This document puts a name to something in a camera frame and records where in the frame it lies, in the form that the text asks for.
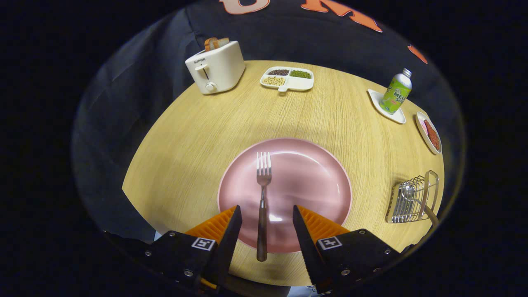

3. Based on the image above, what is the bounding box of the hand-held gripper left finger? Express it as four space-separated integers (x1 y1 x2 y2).
103 205 243 293

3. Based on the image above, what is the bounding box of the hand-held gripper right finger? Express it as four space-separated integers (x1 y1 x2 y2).
292 204 417 294

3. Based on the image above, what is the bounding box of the metal spoon with wooden handle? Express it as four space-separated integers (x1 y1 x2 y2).
398 184 440 227

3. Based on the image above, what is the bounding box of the pink round plate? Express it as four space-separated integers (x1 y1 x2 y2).
217 137 353 253

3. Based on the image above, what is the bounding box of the white square coaster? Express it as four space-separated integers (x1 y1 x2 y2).
367 89 406 124

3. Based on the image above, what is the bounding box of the round white food plate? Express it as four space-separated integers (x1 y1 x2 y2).
416 111 443 155

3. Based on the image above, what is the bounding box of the white divided dish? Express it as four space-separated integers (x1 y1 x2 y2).
260 66 314 92

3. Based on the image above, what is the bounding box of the red-brown meat piece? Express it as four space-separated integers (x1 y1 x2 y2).
424 120 441 151

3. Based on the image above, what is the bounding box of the cream white toaster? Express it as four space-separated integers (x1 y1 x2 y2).
185 40 246 95

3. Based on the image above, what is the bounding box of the green soda bottle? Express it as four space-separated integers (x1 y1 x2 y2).
379 68 413 115

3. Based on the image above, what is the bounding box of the brown toast slice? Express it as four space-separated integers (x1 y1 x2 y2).
204 37 230 52

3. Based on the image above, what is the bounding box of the metal fork with wooden handle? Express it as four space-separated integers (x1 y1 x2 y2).
256 151 272 262

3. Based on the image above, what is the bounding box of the metal wire basket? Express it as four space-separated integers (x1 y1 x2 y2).
386 170 440 224

